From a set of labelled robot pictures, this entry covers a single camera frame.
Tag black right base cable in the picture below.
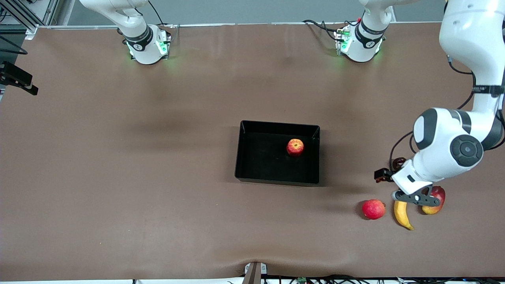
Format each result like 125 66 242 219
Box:
148 0 174 28

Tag red yellow apple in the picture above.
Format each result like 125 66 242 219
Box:
286 138 305 157

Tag yellow banana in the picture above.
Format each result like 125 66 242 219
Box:
394 200 415 231

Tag black plastic box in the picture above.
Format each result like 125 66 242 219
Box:
234 120 321 187

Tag red pomegranate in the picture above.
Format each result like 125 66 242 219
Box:
362 199 386 220

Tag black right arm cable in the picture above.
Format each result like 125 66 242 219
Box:
0 35 29 56

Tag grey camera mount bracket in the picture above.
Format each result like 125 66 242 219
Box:
242 261 268 284

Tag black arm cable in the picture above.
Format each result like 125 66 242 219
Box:
389 53 480 174
0 35 29 56

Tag red yellow mango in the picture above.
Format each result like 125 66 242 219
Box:
422 186 446 215

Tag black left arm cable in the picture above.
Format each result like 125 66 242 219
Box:
389 53 480 174

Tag black left base cables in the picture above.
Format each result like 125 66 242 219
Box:
303 19 340 42

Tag aluminium frame with diagonal bars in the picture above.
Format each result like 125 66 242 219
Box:
0 0 60 40

